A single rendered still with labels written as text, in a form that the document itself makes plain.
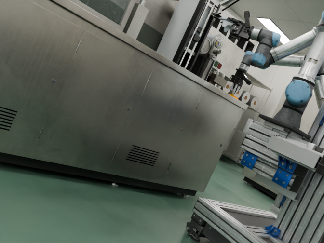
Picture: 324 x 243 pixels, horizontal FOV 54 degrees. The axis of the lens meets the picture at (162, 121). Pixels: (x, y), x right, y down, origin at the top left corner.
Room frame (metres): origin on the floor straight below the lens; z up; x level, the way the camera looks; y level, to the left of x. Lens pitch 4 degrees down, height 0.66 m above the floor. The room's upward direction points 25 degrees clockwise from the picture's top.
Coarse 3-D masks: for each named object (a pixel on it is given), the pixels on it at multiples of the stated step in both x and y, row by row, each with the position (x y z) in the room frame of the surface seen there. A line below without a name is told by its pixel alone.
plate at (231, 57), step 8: (136, 0) 2.43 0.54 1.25; (152, 0) 2.51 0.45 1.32; (160, 0) 2.56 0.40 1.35; (168, 0) 2.60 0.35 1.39; (152, 8) 2.53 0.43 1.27; (160, 8) 2.58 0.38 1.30; (168, 8) 2.62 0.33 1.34; (152, 16) 2.55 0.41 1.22; (160, 16) 2.60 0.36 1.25; (168, 16) 2.65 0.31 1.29; (152, 24) 2.57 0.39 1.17; (160, 24) 2.62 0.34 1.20; (160, 32) 2.64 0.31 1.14; (216, 32) 3.03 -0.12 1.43; (224, 40) 3.13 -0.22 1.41; (224, 48) 3.16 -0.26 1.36; (232, 48) 3.23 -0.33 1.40; (224, 56) 3.19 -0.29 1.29; (232, 56) 3.27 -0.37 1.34; (240, 56) 3.34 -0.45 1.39; (224, 64) 3.23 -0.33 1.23; (232, 64) 3.30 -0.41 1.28; (224, 72) 3.26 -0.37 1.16; (232, 72) 3.34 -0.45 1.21
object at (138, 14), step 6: (144, 0) 2.19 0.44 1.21; (138, 6) 2.15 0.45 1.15; (132, 12) 2.18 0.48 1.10; (138, 12) 2.16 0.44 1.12; (144, 12) 2.19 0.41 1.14; (132, 18) 2.15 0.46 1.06; (138, 18) 2.18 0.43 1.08; (144, 18) 2.20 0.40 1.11; (126, 24) 2.18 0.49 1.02; (132, 24) 2.16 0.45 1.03; (138, 24) 2.19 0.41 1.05; (126, 30) 2.16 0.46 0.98; (132, 30) 2.17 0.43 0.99; (138, 30) 2.20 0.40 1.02; (132, 36) 2.18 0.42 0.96
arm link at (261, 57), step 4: (260, 44) 1.80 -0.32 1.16; (264, 44) 1.78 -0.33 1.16; (268, 44) 1.78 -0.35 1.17; (256, 48) 1.81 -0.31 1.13; (260, 48) 1.79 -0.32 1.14; (264, 48) 1.78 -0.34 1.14; (268, 48) 1.78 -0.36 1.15; (256, 52) 1.80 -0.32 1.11; (260, 52) 1.78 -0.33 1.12; (264, 52) 1.78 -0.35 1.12; (268, 52) 1.79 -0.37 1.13; (256, 56) 1.79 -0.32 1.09; (260, 56) 1.78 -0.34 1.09; (264, 56) 1.78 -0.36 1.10; (268, 56) 1.82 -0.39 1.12; (252, 60) 1.81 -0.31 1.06; (256, 60) 1.78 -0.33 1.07; (260, 60) 1.78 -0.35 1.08; (264, 60) 1.79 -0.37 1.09; (268, 60) 1.86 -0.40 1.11; (256, 64) 1.84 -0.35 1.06; (260, 64) 1.80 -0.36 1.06
